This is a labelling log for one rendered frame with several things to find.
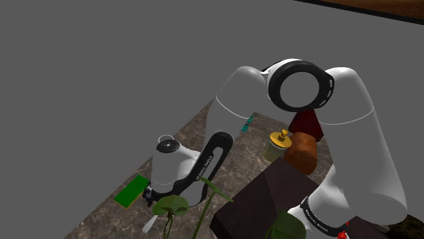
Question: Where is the glass jar with yellow lid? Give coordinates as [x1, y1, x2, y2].
[262, 128, 294, 164]

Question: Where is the dark red block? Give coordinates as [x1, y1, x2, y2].
[287, 109, 325, 143]

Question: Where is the brown bread loaf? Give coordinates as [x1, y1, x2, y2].
[283, 132, 319, 177]

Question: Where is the green leafy plant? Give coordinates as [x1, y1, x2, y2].
[152, 177, 308, 239]

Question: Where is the white utensil handle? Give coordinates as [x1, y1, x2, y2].
[141, 214, 160, 234]

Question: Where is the green flat book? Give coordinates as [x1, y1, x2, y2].
[113, 174, 151, 210]

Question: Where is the dark robot stand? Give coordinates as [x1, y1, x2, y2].
[209, 156, 392, 239]

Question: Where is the small teal object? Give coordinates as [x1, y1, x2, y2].
[241, 113, 255, 133]

